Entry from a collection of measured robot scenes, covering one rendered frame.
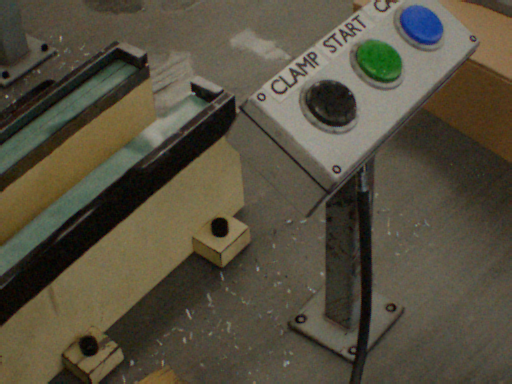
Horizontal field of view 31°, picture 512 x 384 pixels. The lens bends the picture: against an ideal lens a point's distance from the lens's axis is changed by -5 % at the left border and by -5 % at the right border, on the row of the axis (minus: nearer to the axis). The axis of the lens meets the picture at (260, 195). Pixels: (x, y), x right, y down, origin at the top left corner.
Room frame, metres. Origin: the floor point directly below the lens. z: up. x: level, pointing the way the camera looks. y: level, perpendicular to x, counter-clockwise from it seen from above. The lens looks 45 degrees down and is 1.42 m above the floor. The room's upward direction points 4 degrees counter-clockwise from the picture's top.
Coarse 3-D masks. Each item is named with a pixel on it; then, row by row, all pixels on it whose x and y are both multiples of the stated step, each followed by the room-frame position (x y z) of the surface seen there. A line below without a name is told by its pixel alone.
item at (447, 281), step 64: (64, 0) 0.99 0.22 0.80; (128, 0) 0.97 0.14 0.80; (192, 0) 0.95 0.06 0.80; (256, 0) 0.94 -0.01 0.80; (320, 0) 0.93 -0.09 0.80; (64, 64) 0.85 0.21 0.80; (192, 64) 0.82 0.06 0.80; (256, 64) 0.82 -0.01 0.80; (448, 128) 0.69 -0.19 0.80; (256, 192) 0.62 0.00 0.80; (384, 192) 0.61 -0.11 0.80; (448, 192) 0.60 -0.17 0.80; (192, 256) 0.55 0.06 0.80; (256, 256) 0.55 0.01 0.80; (320, 256) 0.54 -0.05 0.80; (384, 256) 0.53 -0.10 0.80; (448, 256) 0.53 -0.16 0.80; (128, 320) 0.48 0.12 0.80; (192, 320) 0.48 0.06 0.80; (256, 320) 0.48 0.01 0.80; (448, 320) 0.46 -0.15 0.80
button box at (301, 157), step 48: (384, 0) 0.51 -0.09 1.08; (432, 0) 0.52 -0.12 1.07; (336, 48) 0.46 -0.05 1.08; (432, 48) 0.48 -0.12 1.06; (288, 96) 0.42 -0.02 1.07; (384, 96) 0.44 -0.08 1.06; (240, 144) 0.42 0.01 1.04; (288, 144) 0.40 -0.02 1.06; (336, 144) 0.40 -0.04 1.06; (384, 144) 0.45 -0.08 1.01; (288, 192) 0.40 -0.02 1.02
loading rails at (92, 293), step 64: (128, 64) 0.68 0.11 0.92; (0, 128) 0.59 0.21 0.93; (64, 128) 0.60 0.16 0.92; (128, 128) 0.65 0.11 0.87; (192, 128) 0.57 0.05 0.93; (0, 192) 0.54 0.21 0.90; (64, 192) 0.59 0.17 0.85; (128, 192) 0.51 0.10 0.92; (192, 192) 0.56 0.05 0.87; (0, 256) 0.46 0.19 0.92; (64, 256) 0.46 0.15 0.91; (128, 256) 0.50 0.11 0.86; (0, 320) 0.41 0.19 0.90; (64, 320) 0.45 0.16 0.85
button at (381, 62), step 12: (360, 48) 0.46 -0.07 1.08; (372, 48) 0.46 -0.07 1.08; (384, 48) 0.46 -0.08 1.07; (360, 60) 0.45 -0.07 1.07; (372, 60) 0.45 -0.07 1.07; (384, 60) 0.45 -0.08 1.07; (396, 60) 0.46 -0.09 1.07; (372, 72) 0.44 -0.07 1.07; (384, 72) 0.45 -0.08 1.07; (396, 72) 0.45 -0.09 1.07
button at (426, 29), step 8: (408, 8) 0.50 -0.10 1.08; (416, 8) 0.50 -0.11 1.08; (424, 8) 0.50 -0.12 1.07; (400, 16) 0.50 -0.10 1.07; (408, 16) 0.49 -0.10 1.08; (416, 16) 0.50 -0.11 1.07; (424, 16) 0.50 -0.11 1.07; (432, 16) 0.50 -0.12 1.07; (408, 24) 0.49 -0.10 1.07; (416, 24) 0.49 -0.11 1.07; (424, 24) 0.49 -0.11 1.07; (432, 24) 0.49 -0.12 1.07; (440, 24) 0.49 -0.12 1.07; (408, 32) 0.48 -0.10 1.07; (416, 32) 0.48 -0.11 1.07; (424, 32) 0.48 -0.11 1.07; (432, 32) 0.49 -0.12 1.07; (440, 32) 0.49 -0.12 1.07; (416, 40) 0.48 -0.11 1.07; (424, 40) 0.48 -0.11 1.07; (432, 40) 0.48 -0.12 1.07
